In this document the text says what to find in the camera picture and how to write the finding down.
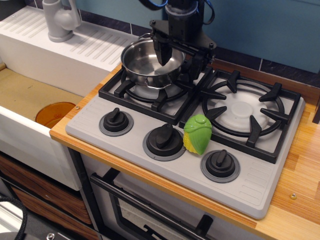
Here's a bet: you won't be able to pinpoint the black left stove knob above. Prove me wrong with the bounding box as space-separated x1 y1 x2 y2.
99 107 134 137

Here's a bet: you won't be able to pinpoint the black middle stove knob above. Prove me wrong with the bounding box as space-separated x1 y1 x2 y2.
142 123 186 162

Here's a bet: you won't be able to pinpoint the green yellow toy corncob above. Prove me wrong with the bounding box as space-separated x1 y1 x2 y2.
183 114 212 155

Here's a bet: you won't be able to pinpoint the black braided cable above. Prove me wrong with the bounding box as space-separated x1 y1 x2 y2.
0 195 28 240

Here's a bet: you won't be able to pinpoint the grey toy faucet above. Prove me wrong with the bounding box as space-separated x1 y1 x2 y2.
42 0 81 43

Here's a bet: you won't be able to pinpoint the orange plastic plate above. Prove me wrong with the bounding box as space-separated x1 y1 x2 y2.
35 101 76 129

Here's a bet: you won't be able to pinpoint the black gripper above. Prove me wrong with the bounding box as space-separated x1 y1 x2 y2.
149 12 217 83

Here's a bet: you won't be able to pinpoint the grey toy stove top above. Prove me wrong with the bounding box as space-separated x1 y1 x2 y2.
64 59 306 221

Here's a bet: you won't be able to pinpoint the black right stove knob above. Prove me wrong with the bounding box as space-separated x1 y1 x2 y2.
200 149 241 184

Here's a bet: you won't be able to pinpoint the black burner grate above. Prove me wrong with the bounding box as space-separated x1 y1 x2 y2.
98 66 214 125
179 70 305 164

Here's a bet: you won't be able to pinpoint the oven door with black handle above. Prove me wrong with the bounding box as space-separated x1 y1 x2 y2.
89 167 218 240

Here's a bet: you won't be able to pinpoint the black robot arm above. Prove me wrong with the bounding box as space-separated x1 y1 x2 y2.
150 0 217 80

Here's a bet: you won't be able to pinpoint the white toy sink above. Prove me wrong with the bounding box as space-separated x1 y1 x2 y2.
0 6 137 191

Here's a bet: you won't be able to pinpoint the black left burner grate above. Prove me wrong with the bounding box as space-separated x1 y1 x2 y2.
98 66 214 125

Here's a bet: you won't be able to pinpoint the stainless steel pot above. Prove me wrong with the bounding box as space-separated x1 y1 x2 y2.
120 37 186 89

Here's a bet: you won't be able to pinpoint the wooden drawer fronts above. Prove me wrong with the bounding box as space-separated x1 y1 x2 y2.
0 152 99 240

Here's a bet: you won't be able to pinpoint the black stove knob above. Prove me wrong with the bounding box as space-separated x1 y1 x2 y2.
200 149 241 184
99 107 134 137
142 123 186 162

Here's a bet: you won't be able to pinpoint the black right burner grate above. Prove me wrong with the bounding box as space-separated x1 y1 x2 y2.
179 70 305 164

